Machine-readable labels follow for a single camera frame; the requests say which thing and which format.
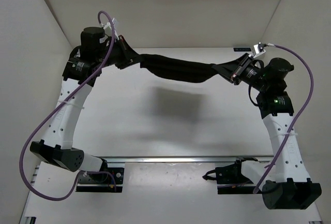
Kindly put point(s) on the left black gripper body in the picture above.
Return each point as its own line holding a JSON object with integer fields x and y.
{"x": 121, "y": 50}

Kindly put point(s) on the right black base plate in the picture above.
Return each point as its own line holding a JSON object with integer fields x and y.
{"x": 230, "y": 180}

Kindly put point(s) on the right blue label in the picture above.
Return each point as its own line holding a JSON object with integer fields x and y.
{"x": 239, "y": 49}

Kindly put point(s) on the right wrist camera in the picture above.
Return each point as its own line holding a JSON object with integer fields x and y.
{"x": 259, "y": 50}

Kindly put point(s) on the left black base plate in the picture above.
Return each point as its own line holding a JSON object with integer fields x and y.
{"x": 102, "y": 183}

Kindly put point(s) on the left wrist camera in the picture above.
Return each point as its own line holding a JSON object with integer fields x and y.
{"x": 93, "y": 39}

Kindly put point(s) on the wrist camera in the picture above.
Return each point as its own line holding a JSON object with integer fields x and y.
{"x": 259, "y": 50}
{"x": 93, "y": 39}

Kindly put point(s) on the aluminium rail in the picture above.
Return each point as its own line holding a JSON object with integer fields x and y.
{"x": 184, "y": 159}

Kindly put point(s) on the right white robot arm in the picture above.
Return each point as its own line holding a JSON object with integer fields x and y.
{"x": 284, "y": 183}

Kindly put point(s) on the black skirt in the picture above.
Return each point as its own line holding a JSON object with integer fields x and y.
{"x": 176, "y": 69}

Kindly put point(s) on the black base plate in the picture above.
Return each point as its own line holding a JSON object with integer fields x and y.
{"x": 102, "y": 183}
{"x": 230, "y": 180}

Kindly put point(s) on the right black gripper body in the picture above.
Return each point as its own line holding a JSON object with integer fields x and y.
{"x": 234, "y": 77}

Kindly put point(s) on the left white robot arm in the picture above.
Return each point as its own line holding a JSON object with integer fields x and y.
{"x": 84, "y": 66}

